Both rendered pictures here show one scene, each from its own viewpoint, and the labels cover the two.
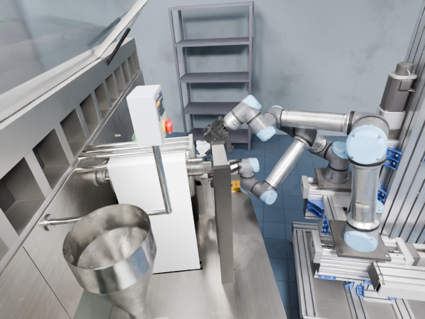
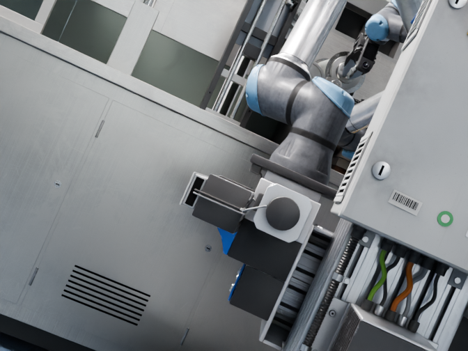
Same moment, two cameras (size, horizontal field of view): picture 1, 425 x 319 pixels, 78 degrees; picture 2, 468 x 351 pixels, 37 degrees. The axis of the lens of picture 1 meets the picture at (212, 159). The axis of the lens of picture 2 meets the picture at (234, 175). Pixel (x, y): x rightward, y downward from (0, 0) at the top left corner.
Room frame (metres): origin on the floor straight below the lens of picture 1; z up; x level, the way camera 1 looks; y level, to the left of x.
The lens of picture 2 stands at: (0.47, -2.30, 0.75)
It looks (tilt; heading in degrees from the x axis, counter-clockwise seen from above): 0 degrees down; 82
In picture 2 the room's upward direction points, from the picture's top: 24 degrees clockwise
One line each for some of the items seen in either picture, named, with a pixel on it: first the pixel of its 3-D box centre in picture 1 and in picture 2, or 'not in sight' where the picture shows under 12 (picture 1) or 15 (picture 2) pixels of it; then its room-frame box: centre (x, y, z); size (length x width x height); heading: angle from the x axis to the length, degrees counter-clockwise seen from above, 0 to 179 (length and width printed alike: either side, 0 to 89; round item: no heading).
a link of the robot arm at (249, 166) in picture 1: (247, 166); not in sight; (1.10, -0.17, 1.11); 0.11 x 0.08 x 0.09; 92
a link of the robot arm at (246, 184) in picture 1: (248, 183); (355, 141); (1.09, -0.18, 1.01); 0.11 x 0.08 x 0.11; 32
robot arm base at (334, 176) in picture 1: (337, 171); not in sight; (1.33, -0.78, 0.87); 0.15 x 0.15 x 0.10
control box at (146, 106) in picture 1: (153, 115); not in sight; (0.48, 0.11, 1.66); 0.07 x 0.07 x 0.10; 86
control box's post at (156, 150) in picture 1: (162, 178); not in sight; (0.48, 0.12, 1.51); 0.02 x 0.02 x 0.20
